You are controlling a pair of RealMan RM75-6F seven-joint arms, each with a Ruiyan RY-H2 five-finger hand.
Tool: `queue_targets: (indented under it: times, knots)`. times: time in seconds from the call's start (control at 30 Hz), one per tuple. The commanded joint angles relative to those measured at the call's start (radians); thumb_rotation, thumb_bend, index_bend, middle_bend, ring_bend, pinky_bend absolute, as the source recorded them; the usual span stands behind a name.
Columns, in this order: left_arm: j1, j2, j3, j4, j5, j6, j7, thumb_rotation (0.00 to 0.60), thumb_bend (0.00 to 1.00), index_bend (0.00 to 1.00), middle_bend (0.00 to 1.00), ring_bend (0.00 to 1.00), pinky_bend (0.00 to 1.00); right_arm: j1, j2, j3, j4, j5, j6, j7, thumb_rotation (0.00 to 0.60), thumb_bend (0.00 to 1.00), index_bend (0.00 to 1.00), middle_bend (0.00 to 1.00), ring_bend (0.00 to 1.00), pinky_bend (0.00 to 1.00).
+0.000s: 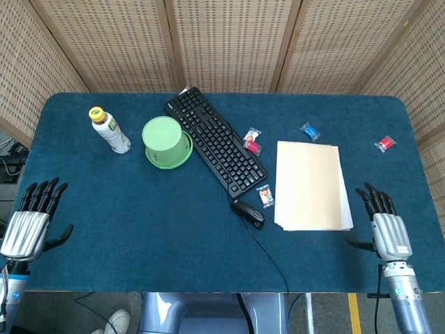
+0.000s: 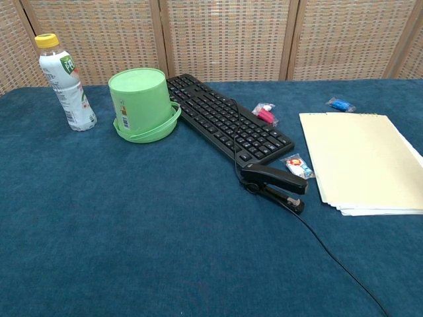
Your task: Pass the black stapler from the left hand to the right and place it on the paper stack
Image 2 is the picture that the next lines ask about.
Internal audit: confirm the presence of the black stapler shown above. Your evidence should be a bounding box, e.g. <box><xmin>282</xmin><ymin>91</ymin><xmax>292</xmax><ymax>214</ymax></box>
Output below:
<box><xmin>239</xmin><ymin>164</ymin><xmax>309</xmax><ymax>215</ymax></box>

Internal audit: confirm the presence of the black computer keyboard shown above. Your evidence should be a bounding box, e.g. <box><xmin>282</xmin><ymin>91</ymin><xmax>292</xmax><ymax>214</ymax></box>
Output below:
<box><xmin>166</xmin><ymin>73</ymin><xmax>296</xmax><ymax>169</ymax></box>

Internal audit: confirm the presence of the cream paper stack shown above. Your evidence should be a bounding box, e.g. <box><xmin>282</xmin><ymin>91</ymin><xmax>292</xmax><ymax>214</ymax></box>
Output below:
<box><xmin>299</xmin><ymin>112</ymin><xmax>423</xmax><ymax>217</ymax></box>

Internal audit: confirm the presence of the blue tablecloth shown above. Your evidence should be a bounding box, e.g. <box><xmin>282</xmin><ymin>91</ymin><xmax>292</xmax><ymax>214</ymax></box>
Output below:
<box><xmin>0</xmin><ymin>78</ymin><xmax>423</xmax><ymax>317</ymax></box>

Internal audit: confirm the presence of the blue wrapped packet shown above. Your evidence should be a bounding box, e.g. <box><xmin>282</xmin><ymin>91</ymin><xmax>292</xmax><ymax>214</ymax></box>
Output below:
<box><xmin>325</xmin><ymin>96</ymin><xmax>357</xmax><ymax>113</ymax></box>

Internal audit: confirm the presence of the white bottle with yellow cap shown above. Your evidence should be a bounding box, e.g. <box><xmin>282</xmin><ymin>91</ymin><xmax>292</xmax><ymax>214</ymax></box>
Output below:
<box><xmin>34</xmin><ymin>33</ymin><xmax>98</xmax><ymax>132</ymax></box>

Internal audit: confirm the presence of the woven folding screen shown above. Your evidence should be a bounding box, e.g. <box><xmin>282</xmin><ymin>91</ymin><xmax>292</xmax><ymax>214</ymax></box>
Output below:
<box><xmin>0</xmin><ymin>0</ymin><xmax>423</xmax><ymax>96</ymax></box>

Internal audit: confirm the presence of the black keyboard cable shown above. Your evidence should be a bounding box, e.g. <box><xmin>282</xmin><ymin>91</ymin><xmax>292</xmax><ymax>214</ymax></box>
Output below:
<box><xmin>230</xmin><ymin>98</ymin><xmax>391</xmax><ymax>317</ymax></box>

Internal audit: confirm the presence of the green plastic bucket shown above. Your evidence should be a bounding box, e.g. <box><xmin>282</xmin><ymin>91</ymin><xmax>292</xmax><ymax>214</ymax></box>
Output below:
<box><xmin>108</xmin><ymin>67</ymin><xmax>182</xmax><ymax>145</ymax></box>

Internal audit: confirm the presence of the white and red wrapped packet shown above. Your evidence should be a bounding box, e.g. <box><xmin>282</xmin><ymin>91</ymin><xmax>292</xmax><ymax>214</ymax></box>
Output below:
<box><xmin>280</xmin><ymin>153</ymin><xmax>315</xmax><ymax>180</ymax></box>

